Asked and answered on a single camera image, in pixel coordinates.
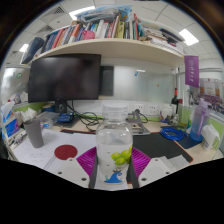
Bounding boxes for grey metal laptop stand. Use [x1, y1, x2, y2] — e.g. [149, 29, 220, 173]
[125, 109, 151, 136]

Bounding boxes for dark wine bottle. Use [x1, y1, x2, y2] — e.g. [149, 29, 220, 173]
[170, 87, 180, 116]

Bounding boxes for purple hanging banner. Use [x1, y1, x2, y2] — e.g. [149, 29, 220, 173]
[183, 54, 200, 89]

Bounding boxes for wall shelf with books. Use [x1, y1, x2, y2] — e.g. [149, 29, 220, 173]
[19, 4, 188, 69]

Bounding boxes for blue round container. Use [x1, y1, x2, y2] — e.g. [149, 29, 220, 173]
[42, 103, 57, 113]

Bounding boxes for dark blue pad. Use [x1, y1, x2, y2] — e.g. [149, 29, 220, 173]
[176, 133, 201, 149]

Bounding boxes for clear plastic drink bottle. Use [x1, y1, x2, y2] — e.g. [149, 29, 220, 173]
[95, 103, 134, 192]

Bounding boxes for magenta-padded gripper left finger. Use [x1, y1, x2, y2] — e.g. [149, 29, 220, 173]
[44, 146, 100, 190]

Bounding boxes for grey cup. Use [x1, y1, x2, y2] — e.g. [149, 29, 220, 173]
[23, 118, 45, 149]

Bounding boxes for clear plastic box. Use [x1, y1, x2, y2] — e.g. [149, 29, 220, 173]
[36, 111, 61, 126]

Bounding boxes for coiled blue cable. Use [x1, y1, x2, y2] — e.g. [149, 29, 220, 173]
[159, 126, 186, 142]

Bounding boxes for handwritten white paper sheet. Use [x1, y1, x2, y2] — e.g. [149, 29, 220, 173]
[13, 128, 73, 169]

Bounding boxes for white plastic container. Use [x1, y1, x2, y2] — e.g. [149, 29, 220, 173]
[201, 124, 221, 151]

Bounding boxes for white wall power outlet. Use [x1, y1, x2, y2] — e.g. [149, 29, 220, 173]
[133, 103, 146, 115]
[147, 103, 159, 115]

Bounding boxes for white tray with stationery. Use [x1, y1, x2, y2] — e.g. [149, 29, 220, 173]
[1, 128, 28, 151]

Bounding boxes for colourful printed poster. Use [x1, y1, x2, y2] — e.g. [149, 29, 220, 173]
[199, 77, 224, 116]

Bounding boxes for flat round red coaster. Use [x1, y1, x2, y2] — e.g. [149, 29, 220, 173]
[53, 144, 79, 161]

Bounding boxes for blue tissue box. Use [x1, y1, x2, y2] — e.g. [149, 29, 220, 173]
[0, 101, 21, 139]

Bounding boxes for white napkin stack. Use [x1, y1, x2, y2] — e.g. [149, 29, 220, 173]
[19, 108, 38, 123]

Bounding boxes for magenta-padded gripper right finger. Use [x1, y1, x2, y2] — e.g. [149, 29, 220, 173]
[128, 146, 175, 190]

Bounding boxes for small white paper notes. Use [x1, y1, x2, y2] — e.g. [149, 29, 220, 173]
[159, 154, 191, 172]

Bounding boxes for small blue patterned box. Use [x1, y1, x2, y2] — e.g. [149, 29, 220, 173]
[58, 113, 74, 124]

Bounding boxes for black cable bundle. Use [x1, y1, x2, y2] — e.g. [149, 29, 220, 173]
[68, 103, 101, 133]

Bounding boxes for black computer monitor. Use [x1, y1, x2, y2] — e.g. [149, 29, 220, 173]
[27, 53, 102, 114]

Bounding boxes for white jar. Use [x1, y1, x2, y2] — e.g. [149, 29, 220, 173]
[161, 104, 174, 119]

